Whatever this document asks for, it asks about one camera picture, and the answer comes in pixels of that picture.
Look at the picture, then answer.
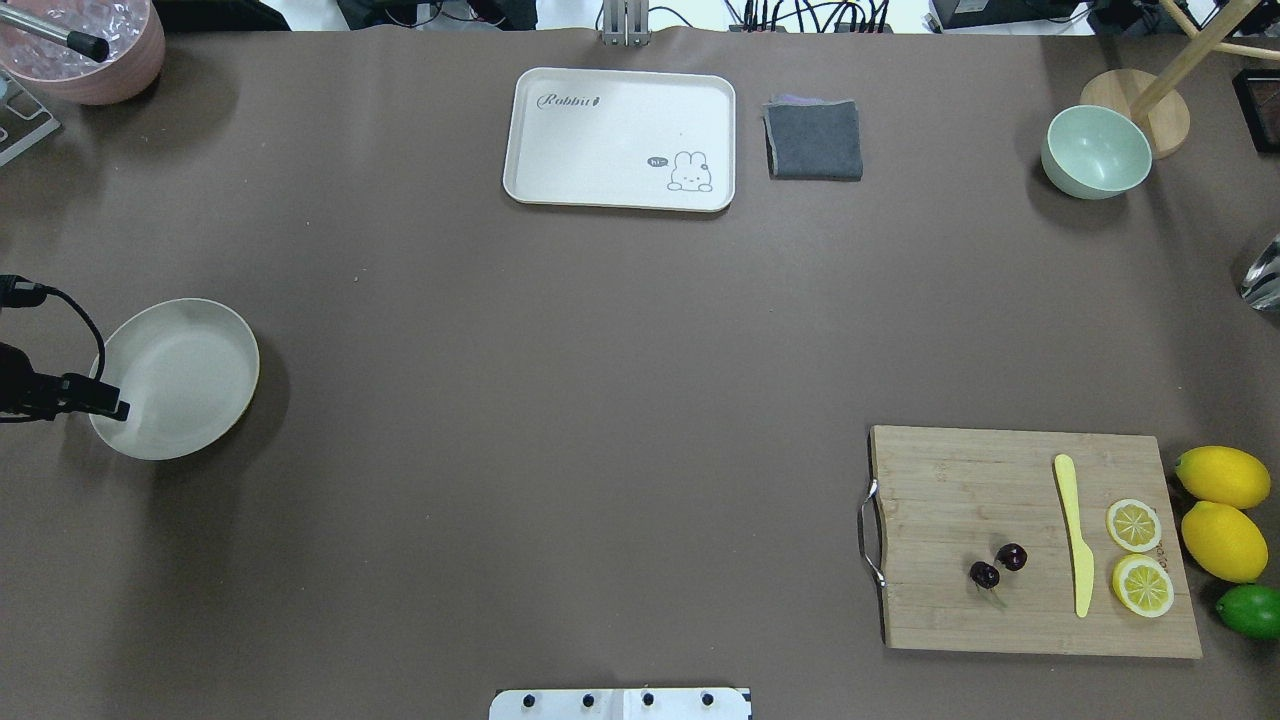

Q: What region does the steel scoop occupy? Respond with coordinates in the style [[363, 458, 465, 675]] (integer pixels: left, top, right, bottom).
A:
[[1236, 234, 1279, 314]]

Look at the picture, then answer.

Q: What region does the cream round plate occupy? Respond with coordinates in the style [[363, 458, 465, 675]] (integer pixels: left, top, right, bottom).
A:
[[90, 299, 260, 461]]

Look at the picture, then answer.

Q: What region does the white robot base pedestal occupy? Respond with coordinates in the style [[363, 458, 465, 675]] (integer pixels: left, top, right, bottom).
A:
[[488, 687, 754, 719]]

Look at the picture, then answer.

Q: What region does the dark red cherry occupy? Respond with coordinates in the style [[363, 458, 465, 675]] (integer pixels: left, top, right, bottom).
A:
[[968, 561, 1001, 591], [995, 543, 1029, 571]]

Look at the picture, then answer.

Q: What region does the aluminium frame post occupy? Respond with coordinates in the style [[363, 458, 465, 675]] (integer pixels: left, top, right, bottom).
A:
[[599, 0, 652, 47]]

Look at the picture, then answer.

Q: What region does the yellow lemon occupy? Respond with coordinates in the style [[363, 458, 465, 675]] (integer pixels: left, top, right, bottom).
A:
[[1181, 500, 1270, 584], [1174, 445, 1272, 510]]

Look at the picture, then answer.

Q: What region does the green lime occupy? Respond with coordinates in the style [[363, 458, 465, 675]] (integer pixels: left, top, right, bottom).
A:
[[1215, 584, 1279, 641]]

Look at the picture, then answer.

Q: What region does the wooden cup tree stand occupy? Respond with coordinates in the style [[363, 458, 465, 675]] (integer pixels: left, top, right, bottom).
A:
[[1079, 1, 1279, 159]]

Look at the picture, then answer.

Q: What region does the lemon slice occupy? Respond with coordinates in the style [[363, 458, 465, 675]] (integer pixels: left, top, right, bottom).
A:
[[1105, 498, 1164, 553], [1110, 553, 1175, 618]]

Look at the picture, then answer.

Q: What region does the steel muddler in bowl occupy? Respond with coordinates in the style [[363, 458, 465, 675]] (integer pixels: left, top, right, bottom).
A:
[[1, 3, 110, 63]]

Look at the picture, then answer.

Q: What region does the pink bowl with ice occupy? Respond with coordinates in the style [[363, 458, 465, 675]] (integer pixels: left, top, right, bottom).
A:
[[1, 1, 166, 106]]

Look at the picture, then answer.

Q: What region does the cream rabbit tray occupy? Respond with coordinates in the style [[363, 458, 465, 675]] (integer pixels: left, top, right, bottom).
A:
[[502, 67, 737, 213]]

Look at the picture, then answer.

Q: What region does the mint green bowl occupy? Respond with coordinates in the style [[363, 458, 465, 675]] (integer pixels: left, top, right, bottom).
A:
[[1039, 105, 1155, 200]]

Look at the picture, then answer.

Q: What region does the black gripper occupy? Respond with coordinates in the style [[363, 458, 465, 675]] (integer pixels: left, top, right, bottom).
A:
[[1, 343, 131, 423]]

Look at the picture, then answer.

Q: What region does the grey folded cloth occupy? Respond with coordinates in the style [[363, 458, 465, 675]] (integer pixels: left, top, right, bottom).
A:
[[763, 95, 864, 182]]

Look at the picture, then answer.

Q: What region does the bamboo cutting board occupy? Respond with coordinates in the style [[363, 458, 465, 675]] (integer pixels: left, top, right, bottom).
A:
[[868, 425, 1203, 659]]

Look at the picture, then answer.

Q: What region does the yellow plastic knife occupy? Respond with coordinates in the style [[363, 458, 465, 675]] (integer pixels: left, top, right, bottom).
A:
[[1053, 454, 1094, 619]]

